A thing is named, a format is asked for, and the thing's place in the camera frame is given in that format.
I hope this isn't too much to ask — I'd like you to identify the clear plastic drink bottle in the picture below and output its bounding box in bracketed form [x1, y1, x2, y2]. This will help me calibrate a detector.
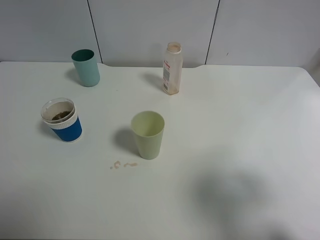
[163, 42, 183, 95]

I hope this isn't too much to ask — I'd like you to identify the pale green plastic cup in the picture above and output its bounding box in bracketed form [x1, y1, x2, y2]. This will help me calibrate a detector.
[130, 110, 165, 160]

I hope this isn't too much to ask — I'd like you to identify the teal plastic cup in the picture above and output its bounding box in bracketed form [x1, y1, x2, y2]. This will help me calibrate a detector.
[71, 49, 100, 87]

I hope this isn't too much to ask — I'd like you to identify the blue sleeved glass cup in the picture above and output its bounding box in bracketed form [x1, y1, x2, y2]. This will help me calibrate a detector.
[40, 97, 83, 143]

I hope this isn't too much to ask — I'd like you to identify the brown liquid spill stain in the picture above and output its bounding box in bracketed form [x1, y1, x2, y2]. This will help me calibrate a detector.
[109, 160, 138, 170]

